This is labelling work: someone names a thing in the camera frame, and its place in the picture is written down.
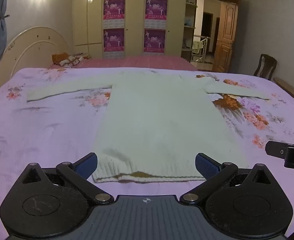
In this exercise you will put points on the white knit sweater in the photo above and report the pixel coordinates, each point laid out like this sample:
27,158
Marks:
159,120

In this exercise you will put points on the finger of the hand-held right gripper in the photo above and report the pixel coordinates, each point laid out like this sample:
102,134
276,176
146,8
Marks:
275,149

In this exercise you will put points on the purple wall poster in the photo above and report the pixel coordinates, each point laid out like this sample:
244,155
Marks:
114,8
114,40
156,8
155,41

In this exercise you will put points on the cream wardrobe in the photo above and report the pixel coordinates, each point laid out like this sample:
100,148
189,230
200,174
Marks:
134,17

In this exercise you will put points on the dark wooden chair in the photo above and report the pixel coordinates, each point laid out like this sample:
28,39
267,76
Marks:
268,66

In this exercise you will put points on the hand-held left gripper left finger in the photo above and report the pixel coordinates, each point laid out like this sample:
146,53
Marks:
87,166

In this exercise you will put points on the purple floral blanket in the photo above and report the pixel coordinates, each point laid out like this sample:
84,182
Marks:
49,130

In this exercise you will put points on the brown white patterned pillow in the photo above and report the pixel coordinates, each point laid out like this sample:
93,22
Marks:
74,59

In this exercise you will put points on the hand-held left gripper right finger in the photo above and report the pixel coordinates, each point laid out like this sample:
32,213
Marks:
206,166

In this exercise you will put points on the wooden bench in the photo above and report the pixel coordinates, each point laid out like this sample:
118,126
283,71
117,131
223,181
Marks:
288,87

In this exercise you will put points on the open shelf unit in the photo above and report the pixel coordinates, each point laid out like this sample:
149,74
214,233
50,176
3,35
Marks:
188,22

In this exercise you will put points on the pink bed sheet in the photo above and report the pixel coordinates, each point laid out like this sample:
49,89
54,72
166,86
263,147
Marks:
137,62

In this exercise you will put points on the cream curved headboard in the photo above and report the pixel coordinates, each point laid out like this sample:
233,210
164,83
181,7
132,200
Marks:
32,47

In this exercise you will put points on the orange pillow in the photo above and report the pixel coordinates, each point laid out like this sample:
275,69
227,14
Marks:
58,58

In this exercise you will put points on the wooden door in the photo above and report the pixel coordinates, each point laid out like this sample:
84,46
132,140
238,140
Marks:
226,37

